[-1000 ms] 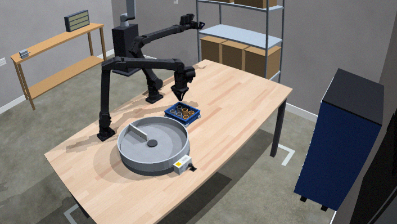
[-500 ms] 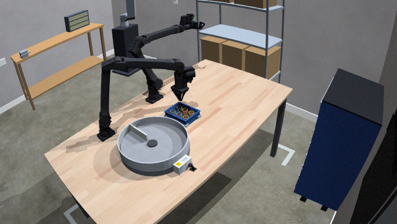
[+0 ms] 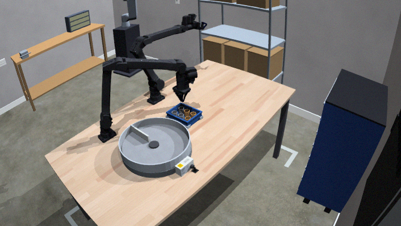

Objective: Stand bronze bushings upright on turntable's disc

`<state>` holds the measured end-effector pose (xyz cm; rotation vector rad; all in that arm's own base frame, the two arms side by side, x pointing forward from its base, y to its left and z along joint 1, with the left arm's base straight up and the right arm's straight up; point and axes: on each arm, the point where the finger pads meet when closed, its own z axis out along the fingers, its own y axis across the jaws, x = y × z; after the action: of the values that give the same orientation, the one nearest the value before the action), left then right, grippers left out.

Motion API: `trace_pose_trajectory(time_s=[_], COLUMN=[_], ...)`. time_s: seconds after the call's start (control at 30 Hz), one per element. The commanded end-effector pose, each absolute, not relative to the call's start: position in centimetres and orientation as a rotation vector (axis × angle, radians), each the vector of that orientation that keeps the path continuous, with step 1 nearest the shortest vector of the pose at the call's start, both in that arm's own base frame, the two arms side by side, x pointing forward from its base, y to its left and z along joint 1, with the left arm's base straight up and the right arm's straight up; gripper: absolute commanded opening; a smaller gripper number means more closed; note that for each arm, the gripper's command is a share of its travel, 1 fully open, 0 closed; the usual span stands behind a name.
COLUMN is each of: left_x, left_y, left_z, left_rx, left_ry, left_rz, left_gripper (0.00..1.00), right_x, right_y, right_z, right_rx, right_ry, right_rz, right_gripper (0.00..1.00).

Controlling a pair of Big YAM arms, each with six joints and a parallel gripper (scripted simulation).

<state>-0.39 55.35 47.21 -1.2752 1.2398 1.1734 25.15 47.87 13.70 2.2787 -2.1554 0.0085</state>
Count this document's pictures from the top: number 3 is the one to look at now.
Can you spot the blue crate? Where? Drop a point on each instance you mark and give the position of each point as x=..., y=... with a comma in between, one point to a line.
x=183, y=121

